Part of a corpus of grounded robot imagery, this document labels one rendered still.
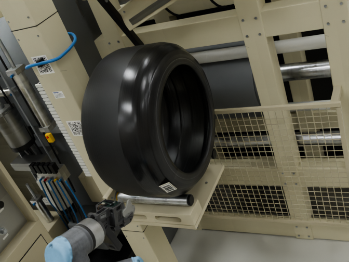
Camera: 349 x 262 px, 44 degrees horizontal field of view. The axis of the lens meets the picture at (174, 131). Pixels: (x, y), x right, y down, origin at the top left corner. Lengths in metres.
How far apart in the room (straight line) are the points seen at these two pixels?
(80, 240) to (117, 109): 0.43
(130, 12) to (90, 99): 0.51
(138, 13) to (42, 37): 0.43
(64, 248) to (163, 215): 0.61
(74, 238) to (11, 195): 0.74
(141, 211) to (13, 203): 0.55
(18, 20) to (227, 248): 1.76
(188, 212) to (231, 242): 1.07
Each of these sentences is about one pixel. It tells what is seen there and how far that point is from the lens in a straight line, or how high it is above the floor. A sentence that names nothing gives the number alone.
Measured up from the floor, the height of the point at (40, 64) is 1.53.
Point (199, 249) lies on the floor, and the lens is 2.77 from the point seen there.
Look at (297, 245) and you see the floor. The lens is 2.63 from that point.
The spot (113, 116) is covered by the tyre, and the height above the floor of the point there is 1.36.
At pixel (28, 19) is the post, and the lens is 1.63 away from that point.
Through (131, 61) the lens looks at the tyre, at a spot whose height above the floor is 1.46.
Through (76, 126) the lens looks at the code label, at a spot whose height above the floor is 1.23.
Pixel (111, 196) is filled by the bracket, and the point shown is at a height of 0.94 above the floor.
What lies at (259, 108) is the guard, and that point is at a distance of 1.89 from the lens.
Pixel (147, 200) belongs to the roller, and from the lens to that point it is 1.76.
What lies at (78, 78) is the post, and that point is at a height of 1.41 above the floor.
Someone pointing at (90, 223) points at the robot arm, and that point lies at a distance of 1.32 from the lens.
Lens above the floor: 1.96
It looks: 30 degrees down
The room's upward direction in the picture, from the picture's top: 22 degrees counter-clockwise
